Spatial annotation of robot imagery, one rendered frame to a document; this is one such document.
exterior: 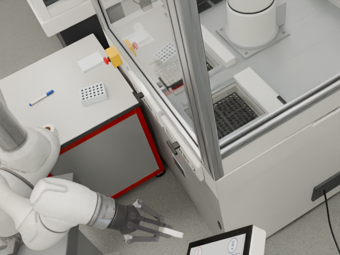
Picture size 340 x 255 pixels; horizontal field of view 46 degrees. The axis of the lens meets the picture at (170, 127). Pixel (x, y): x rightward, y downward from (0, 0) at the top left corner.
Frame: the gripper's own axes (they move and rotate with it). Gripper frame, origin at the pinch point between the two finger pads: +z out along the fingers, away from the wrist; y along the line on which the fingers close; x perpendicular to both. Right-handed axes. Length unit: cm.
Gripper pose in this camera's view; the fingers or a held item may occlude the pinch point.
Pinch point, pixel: (170, 232)
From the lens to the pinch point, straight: 122.7
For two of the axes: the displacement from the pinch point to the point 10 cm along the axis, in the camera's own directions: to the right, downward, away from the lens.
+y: 2.5, -9.2, 2.9
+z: 8.3, 3.6, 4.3
